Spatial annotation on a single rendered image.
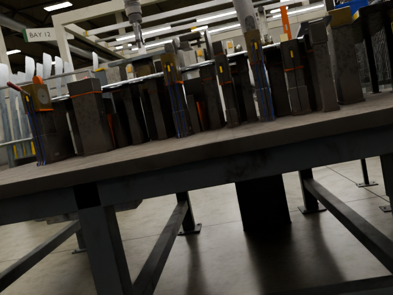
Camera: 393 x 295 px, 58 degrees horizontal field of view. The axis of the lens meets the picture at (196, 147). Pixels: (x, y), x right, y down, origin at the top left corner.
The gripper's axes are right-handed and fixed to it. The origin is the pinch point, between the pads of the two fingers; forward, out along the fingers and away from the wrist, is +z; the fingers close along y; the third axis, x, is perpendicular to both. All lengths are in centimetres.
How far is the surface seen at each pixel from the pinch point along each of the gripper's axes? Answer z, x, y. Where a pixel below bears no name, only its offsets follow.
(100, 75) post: 8.0, 26.9, -0.2
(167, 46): 12, -19, -54
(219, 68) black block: 26, -39, -62
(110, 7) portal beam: -216, 134, 551
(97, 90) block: 23, 15, -50
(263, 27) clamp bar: 8, -64, -30
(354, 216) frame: 97, -82, -58
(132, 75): 15.5, 4.3, -21.6
